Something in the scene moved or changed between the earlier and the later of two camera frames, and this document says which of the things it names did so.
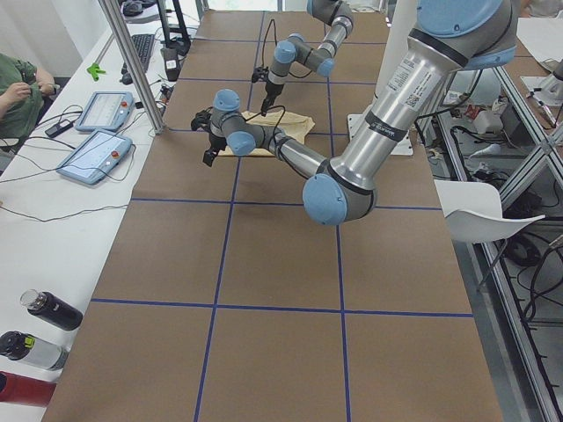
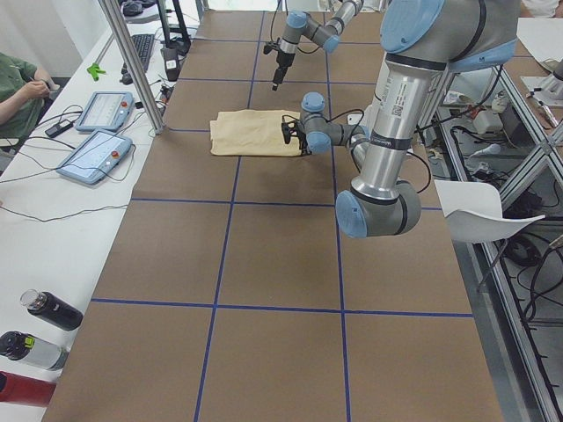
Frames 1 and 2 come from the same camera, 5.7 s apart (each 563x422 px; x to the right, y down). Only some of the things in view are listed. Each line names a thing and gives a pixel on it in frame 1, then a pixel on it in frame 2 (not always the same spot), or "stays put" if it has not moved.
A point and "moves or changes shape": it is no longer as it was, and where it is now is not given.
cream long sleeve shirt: (298, 127) moves or changes shape
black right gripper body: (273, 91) to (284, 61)
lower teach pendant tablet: (93, 160) stays put
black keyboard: (144, 45) stays put
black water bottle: (51, 309) stays put
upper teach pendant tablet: (106, 111) stays put
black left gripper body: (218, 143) to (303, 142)
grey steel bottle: (17, 345) stays put
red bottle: (25, 389) stays put
